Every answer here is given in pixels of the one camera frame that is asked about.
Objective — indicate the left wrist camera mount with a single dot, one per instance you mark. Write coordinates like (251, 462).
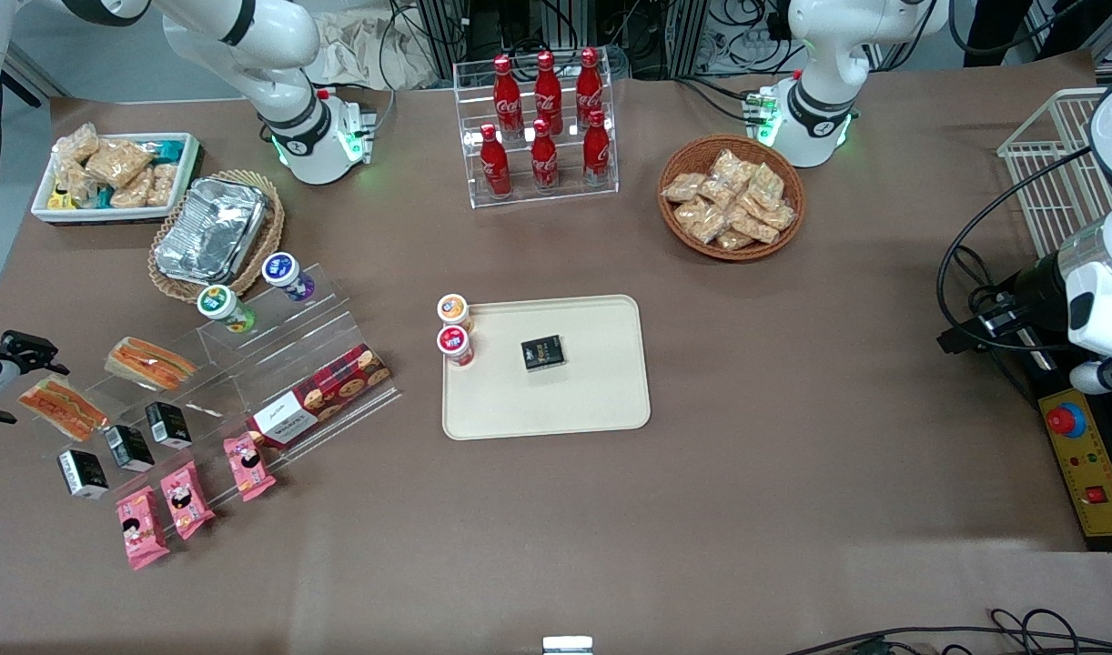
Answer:
(1002, 320)

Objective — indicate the round brown wicker basket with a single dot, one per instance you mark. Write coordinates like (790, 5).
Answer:
(683, 150)

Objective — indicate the orange lid cup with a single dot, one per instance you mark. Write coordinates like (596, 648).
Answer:
(453, 311)

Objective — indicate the teal snack packet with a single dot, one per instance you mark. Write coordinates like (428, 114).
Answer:
(166, 148)

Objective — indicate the green lid cup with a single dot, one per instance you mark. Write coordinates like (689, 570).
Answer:
(224, 307)

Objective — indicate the clear acrylic tiered stand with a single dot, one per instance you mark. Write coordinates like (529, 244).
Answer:
(237, 359)

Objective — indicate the bagged crispy snack pack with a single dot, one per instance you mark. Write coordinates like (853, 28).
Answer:
(724, 168)
(702, 221)
(682, 186)
(733, 238)
(765, 186)
(778, 216)
(754, 226)

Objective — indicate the triangle sandwich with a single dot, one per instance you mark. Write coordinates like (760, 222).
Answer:
(63, 408)
(151, 364)

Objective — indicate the black control box base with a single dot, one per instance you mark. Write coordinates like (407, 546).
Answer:
(1029, 373)

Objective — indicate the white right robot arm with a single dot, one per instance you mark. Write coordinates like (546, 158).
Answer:
(247, 55)

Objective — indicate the red cookie box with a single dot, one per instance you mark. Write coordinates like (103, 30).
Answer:
(328, 391)

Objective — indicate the small black carton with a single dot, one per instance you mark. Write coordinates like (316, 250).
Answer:
(543, 353)
(167, 425)
(128, 448)
(83, 474)

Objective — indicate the cream plastic tray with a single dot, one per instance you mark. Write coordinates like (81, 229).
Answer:
(592, 400)

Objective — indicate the red emergency stop button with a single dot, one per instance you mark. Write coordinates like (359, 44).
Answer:
(1064, 420)

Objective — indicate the red cola bottle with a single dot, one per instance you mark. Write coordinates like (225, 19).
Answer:
(590, 84)
(506, 91)
(494, 164)
(597, 150)
(547, 86)
(544, 156)

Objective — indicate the flat oval wicker basket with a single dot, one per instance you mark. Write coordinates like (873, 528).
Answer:
(269, 236)

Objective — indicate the crumpled white plastic sheet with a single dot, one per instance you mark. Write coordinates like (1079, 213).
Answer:
(356, 50)

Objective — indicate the clear acrylic bottle rack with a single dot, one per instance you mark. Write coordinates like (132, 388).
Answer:
(565, 196)

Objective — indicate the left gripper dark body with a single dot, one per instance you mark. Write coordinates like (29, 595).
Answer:
(1035, 288)

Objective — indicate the red lid cup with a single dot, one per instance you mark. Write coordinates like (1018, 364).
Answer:
(454, 344)

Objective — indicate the aluminium foil container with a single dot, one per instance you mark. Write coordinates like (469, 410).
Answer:
(210, 232)

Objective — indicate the yellow control box panel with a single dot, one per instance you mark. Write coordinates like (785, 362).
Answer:
(1111, 518)

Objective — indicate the clear bagged brown snack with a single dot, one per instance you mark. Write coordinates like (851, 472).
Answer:
(72, 182)
(160, 182)
(130, 193)
(75, 144)
(117, 162)

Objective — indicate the pink snack packet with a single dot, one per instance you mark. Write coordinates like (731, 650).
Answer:
(187, 498)
(141, 528)
(248, 466)

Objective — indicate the aluminium frame equipment rack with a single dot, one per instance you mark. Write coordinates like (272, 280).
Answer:
(665, 27)

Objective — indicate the blue lid purple cup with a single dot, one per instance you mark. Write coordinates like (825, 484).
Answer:
(288, 276)

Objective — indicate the white rectangular bin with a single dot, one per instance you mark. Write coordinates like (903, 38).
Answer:
(187, 177)

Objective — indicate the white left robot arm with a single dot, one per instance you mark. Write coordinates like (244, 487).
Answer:
(824, 91)

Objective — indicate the small yellow packet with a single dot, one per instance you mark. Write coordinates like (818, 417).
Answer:
(60, 198)

